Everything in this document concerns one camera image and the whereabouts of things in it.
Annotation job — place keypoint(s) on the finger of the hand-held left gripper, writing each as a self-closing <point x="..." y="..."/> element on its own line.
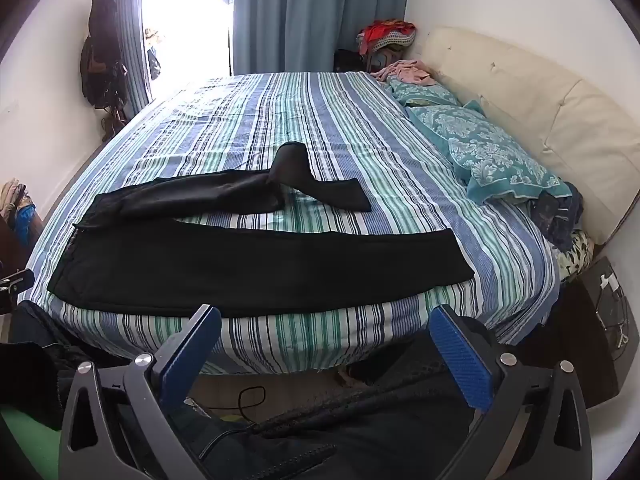
<point x="15" y="282"/>

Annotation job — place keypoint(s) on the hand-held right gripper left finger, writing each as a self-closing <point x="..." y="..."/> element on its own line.
<point x="192" y="355"/>

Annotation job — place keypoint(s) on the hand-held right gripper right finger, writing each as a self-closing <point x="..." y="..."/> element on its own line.
<point x="457" y="355"/>

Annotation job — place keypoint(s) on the black pants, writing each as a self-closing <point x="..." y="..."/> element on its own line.
<point x="250" y="270"/>

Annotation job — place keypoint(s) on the colourful clothes heap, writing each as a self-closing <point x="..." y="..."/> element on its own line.
<point x="20" y="215"/>

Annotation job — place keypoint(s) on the black box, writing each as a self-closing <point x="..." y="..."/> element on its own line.
<point x="600" y="330"/>

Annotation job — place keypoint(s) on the floral cloth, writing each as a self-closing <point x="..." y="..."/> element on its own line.
<point x="575" y="257"/>

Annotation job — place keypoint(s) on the green cloth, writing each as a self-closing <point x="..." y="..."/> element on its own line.
<point x="25" y="450"/>

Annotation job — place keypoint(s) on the blue jeans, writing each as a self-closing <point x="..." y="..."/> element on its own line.
<point x="557" y="215"/>

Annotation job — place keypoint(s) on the large teal patterned pillow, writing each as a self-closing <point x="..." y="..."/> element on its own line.
<point x="485" y="155"/>

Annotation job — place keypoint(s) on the dark hanging clothes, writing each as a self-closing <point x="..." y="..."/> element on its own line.
<point x="102" y="50"/>

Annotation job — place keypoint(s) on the cream padded headboard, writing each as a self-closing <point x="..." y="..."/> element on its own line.
<point x="550" y="110"/>

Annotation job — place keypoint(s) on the striped bed sheet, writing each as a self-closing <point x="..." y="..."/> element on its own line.
<point x="325" y="125"/>

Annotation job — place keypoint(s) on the small teal patterned pillow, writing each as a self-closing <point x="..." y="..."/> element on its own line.
<point x="422" y="91"/>

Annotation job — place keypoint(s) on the striped curtain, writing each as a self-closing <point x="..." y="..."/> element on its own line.
<point x="127" y="35"/>

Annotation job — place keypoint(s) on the pink cloth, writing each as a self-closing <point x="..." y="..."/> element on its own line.
<point x="407" y="71"/>

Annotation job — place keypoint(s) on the black bag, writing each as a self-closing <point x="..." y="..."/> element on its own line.
<point x="347" y="61"/>

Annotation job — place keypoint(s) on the red clothes pile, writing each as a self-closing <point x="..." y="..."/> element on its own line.
<point x="385" y="35"/>

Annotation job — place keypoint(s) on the blue curtain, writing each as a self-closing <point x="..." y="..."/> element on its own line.
<point x="300" y="15"/>

